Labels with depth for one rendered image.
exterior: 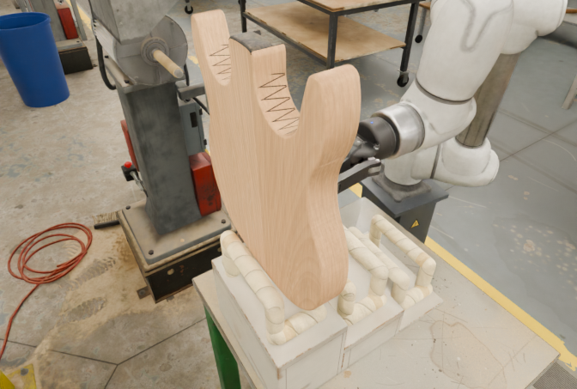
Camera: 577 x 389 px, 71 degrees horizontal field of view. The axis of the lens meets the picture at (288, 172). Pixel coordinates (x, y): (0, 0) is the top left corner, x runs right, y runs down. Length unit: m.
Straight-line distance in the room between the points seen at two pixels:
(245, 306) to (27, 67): 3.63
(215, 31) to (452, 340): 0.79
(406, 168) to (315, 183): 1.17
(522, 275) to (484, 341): 1.55
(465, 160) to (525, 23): 0.51
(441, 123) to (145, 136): 1.33
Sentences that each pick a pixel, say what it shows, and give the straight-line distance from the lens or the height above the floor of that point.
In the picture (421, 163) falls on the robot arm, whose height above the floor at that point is 0.87.
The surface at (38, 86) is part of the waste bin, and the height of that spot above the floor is 0.21.
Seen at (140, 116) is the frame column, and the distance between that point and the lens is 1.76.
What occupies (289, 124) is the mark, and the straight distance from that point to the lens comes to 0.48.
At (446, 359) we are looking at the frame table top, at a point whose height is 0.93.
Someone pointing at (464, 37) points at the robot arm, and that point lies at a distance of 0.67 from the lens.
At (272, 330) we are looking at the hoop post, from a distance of 0.71.
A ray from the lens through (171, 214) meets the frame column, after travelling 2.07.
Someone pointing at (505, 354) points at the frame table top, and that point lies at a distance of 1.05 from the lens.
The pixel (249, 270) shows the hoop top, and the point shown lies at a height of 1.21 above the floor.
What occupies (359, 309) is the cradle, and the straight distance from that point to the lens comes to 0.85.
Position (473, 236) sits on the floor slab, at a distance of 2.67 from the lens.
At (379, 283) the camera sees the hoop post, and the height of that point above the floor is 1.10.
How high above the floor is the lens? 1.75
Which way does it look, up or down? 37 degrees down
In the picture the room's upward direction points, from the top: straight up
